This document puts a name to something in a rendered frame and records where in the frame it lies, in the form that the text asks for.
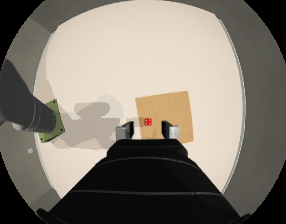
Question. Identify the tan flat mat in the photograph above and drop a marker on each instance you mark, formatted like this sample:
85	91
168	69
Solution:
172	107

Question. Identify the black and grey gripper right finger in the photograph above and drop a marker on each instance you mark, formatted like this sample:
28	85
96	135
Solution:
169	131

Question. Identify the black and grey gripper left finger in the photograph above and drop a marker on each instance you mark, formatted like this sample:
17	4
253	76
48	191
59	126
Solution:
125	131

